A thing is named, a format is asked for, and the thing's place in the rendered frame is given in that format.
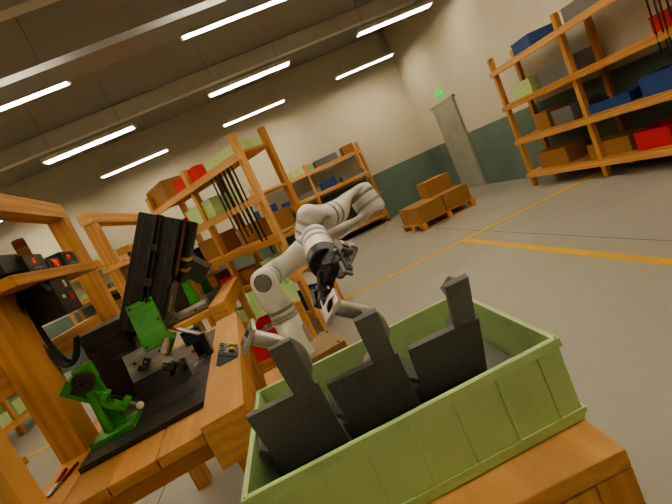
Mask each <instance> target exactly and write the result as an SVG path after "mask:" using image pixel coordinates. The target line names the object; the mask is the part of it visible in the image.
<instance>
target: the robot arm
mask: <svg viewBox="0 0 672 504"><path fill-rule="evenodd" d="M350 206H352V208H353V209H354V210H355V212H356V213H357V214H358V216H356V217H355V218H352V219H350V220H346V219H347V217H348V215H349V212H350ZM384 206H385V203H384V201H383V199H382V198H381V197H380V195H379V194H378V193H377V192H376V190H375V189H374V188H373V186H372V185H371V184H370V183H368V182H362V183H359V184H358V185H356V186H354V187H353V188H351V189H350V190H348V191H346V192H345V193H343V194H342V195H340V196H339V197H338V198H336V199H334V200H332V201H330V202H328V203H325V204H323V205H313V204H304V205H302V206H301V207H300V208H299V210H298V212H297V217H296V225H295V239H296V241H295V242H294V243H293V244H292V245H291V246H290V247H289V248H288V249H287V250H286V251H285V252H284V253H283V254H281V255H280V256H279V257H277V258H276V259H274V260H272V261H271V262H269V263H267V264H266V265H264V266H262V267H260V268H259V269H257V270H256V271H255V272H254V273H253V274H252V276H251V278H250V285H251V288H252V290H253V292H254V294H255V296H256V298H257V300H258V301H259V303H260V305H261V307H262V308H263V310H264V311H266V312H267V314H268V316H269V317H270V319H271V321H272V323H273V325H274V327H275V329H276V331H277V333H278V334H279V335H284V336H287V337H290V338H293V339H295V340H296V341H298V342H299V343H301V344H302V345H303V346H304V347H305V348H306V350H307V351H308V353H309V354H310V355H311V354H312V353H313V352H314V351H316V350H317V349H318V348H317V346H316V345H315V343H314V341H313V339H312V337H311V335H310V333H309V331H308V329H307V327H306V325H305V324H304V323H303V321H302V319H301V317H300V315H299V313H298V311H297V309H296V307H295V305H294V303H293V301H292V300H291V298H290V297H288V296H287V295H286V294H285V292H284V290H283V288H282V287H281V283H282V282H283V281H284V280H285V279H286V278H288V277H289V276H290V275H291V274H292V273H293V272H294V271H296V270H297V269H299V268H301V267H302V266H304V265H306V264H308V266H309V269H310V271H311V272H312V273H313V274H314V275H315V276H316V278H317V285H316V287H315V288H314V287H311V290H310V292H311V297H312V302H313V307H314V308H318V309H322V308H323V306H324V304H325V302H326V300H327V298H328V296H329V294H330V292H331V290H332V288H334V282H335V279H336V278H338V279H343V278H344V277H345V276H346V275H350V276H353V274H354V271H353V266H352V263H353V261H354V259H355V257H356V254H357V252H358V247H357V246H356V244H355V243H347V242H346V241H343V240H341V239H342V238H343V237H345V236H346V235H347V234H349V233H350V232H352V231H353V230H354V229H356V228H357V227H359V226H360V225H362V224H363V223H365V222H366V221H368V220H369V219H371V218H372V217H374V216H375V215H376V214H378V213H379V212H380V211H381V210H382V209H383V208H384ZM345 220H346V221H345ZM322 286H329V289H327V288H323V287H322ZM323 293H325V294H326V298H324V294H323Z"/></svg>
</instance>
